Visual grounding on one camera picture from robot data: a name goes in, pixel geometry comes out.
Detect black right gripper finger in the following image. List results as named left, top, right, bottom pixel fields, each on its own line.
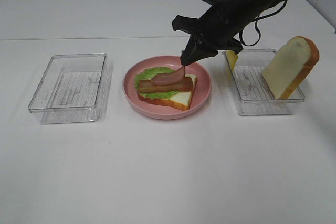
left=180, top=35, right=217, bottom=66

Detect pink round plate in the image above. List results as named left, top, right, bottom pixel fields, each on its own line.
left=123, top=56, right=212, bottom=120

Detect clear left plastic tray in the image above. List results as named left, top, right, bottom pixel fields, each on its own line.
left=28, top=53, right=113, bottom=124

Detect green lettuce leaf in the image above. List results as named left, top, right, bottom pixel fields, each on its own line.
left=134, top=66, right=179, bottom=100

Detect bacon strip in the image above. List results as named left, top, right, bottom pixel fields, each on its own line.
left=137, top=77, right=194, bottom=93
left=151, top=66, right=185, bottom=86

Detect clear right plastic tray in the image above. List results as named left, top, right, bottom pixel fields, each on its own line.
left=227, top=49, right=305, bottom=116

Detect clear plastic tray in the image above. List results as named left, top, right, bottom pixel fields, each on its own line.
left=227, top=49, right=305, bottom=116
left=28, top=53, right=113, bottom=124

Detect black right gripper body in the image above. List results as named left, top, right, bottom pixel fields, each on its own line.
left=172, top=1, right=260, bottom=54

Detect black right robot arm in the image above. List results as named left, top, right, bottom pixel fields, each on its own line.
left=172, top=0, right=287, bottom=66

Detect yellow cheese slice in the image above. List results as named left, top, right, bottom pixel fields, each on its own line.
left=225, top=50, right=238, bottom=81

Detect bread slice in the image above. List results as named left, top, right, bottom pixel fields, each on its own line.
left=137, top=74, right=198, bottom=111
left=261, top=36, right=319, bottom=100

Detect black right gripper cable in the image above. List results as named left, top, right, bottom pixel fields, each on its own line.
left=238, top=0, right=288, bottom=47

